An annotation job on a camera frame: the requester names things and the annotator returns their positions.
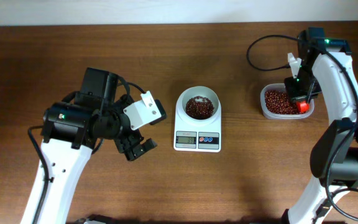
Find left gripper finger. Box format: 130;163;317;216
126;151;142;161
135;138;158;156

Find red plastic measuring scoop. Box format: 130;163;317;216
296;101;310;114

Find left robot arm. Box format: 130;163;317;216
21;68;167;223

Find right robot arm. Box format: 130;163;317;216
282;27;358;223

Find white digital kitchen scale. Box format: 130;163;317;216
173;91;222;152

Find red adzuki beans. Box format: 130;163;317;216
264;90;299;114

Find clear plastic food container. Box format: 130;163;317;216
260;83;314;119

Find red beans in bowl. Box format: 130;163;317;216
185;96;214;120

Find white round bowl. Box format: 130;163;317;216
177;86;221;123

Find left black camera cable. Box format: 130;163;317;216
27;76;147;224

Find black camera cable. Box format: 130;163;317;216
246;34;358;223
27;76;147;224

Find right black camera cable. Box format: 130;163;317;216
246;34;358;223

